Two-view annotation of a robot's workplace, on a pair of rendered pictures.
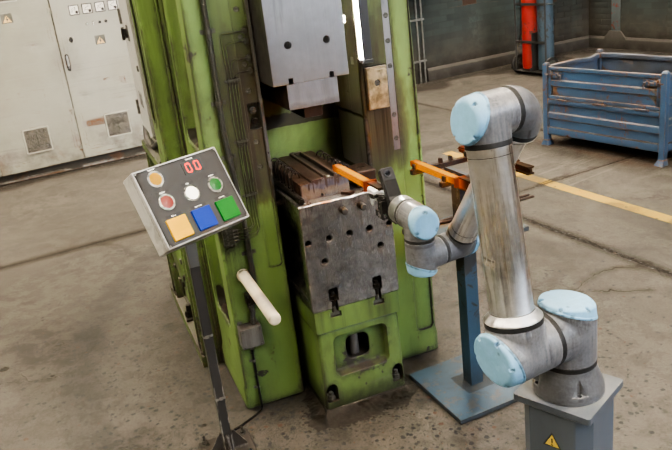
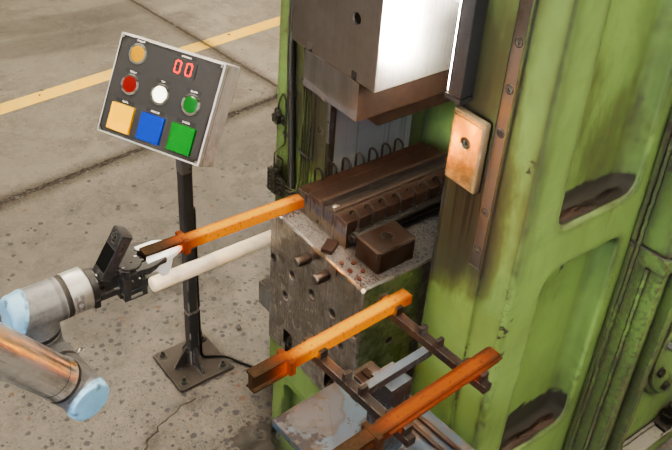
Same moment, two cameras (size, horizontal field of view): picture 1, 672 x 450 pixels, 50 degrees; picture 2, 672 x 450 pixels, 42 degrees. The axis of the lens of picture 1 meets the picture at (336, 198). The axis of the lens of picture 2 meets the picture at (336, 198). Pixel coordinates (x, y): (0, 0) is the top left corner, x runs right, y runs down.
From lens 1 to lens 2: 2.67 m
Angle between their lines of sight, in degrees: 63
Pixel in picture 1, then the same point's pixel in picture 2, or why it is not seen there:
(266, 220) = not seen: hidden behind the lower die
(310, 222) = (278, 237)
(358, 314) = (306, 390)
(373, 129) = (449, 206)
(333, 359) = (280, 401)
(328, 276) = (285, 315)
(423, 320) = not seen: outside the picture
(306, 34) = not seen: outside the picture
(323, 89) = (341, 89)
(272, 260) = not seen: hidden behind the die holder
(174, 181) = (153, 69)
